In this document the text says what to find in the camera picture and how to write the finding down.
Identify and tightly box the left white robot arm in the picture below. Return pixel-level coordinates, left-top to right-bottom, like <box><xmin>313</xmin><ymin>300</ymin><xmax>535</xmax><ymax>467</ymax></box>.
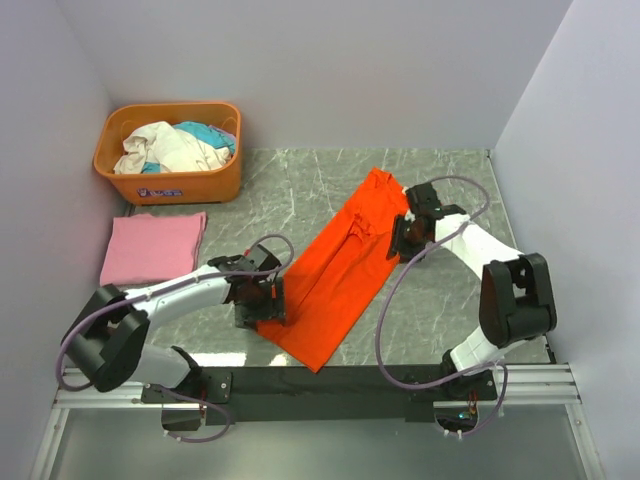
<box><xmin>59</xmin><ymin>244</ymin><xmax>285</xmax><ymax>402</ymax></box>

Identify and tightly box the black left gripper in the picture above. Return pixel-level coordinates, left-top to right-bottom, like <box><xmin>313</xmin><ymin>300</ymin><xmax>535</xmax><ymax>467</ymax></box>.
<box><xmin>234</xmin><ymin>276</ymin><xmax>286</xmax><ymax>331</ymax></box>

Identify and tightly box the orange t shirt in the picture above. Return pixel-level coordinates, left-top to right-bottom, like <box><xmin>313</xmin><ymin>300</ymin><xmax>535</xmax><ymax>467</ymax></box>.
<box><xmin>257</xmin><ymin>168</ymin><xmax>408</xmax><ymax>373</ymax></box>

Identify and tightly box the white cream garment in tub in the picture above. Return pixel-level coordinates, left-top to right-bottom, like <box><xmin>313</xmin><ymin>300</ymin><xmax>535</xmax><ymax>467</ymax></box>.
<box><xmin>114</xmin><ymin>121</ymin><xmax>237</xmax><ymax>175</ymax></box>

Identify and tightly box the teal garment in tub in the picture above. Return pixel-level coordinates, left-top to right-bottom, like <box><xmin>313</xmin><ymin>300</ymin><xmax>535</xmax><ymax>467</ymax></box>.
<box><xmin>141</xmin><ymin>121</ymin><xmax>236</xmax><ymax>174</ymax></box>

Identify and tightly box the orange plastic laundry tub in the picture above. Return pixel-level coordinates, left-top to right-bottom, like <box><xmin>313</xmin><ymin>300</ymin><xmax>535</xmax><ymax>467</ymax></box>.
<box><xmin>93</xmin><ymin>101</ymin><xmax>243</xmax><ymax>206</ymax></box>

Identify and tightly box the folded pink t shirt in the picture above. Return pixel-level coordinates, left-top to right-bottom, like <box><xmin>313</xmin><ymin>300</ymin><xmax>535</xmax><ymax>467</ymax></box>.
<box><xmin>99</xmin><ymin>212</ymin><xmax>207</xmax><ymax>286</ymax></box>

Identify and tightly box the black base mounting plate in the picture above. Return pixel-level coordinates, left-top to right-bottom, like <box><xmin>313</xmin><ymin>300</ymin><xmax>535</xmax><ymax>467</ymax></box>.
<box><xmin>140</xmin><ymin>362</ymin><xmax>501</xmax><ymax>426</ymax></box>

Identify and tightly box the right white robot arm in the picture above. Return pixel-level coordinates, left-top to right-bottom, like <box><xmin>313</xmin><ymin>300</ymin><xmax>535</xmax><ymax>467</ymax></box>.
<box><xmin>387</xmin><ymin>182</ymin><xmax>557</xmax><ymax>399</ymax></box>

